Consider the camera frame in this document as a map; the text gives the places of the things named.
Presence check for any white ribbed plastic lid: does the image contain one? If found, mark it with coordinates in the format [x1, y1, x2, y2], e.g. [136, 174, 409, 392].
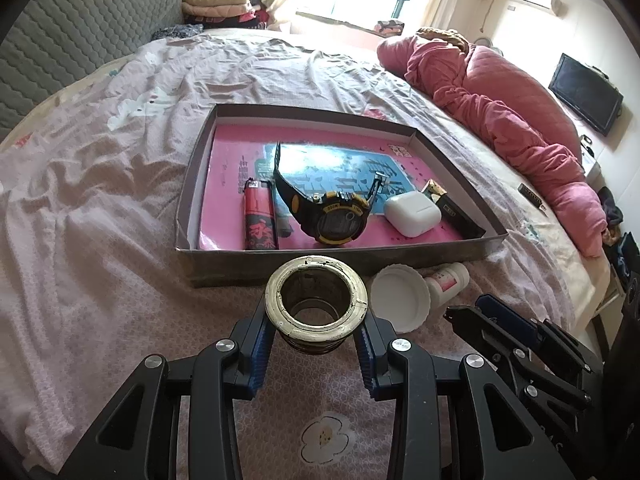
[369, 263, 431, 334]

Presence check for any grey shallow cardboard tray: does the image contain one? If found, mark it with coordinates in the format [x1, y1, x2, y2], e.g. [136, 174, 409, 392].
[175, 104, 506, 286]

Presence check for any pink quilted duvet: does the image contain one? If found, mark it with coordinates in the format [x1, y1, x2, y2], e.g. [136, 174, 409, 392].
[378, 36, 606, 258]

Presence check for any pink patterned bed sheet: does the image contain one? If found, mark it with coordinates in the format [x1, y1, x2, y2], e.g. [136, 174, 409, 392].
[1, 36, 576, 471]

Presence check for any small white pill bottle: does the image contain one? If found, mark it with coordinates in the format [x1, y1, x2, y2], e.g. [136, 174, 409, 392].
[424, 262, 470, 309]

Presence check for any black gold rectangular box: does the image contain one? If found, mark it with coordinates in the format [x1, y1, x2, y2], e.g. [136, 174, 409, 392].
[422, 179, 486, 240]

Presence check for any white earbuds case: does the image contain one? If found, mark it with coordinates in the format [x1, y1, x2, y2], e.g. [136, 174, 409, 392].
[383, 191, 442, 238]

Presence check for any black yellow digital wristwatch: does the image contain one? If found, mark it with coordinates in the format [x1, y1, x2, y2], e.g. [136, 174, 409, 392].
[273, 143, 388, 246]

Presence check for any brass threaded pipe fitting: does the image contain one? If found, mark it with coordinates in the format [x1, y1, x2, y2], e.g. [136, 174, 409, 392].
[265, 256, 368, 356]

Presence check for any stack of folded clothes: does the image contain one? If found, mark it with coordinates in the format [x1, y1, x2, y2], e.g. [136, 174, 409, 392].
[181, 0, 270, 29]

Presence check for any red black lighter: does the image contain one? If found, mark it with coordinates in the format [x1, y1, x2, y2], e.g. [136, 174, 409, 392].
[243, 178, 278, 250]

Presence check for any pink blue children's book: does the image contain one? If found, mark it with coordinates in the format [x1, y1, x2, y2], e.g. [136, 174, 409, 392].
[198, 124, 462, 250]

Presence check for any black flat screen television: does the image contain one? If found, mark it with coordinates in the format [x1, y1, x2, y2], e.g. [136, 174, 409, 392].
[549, 53, 624, 136]

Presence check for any grey quilted headboard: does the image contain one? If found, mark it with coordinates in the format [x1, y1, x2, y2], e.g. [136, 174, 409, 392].
[1, 0, 182, 138]

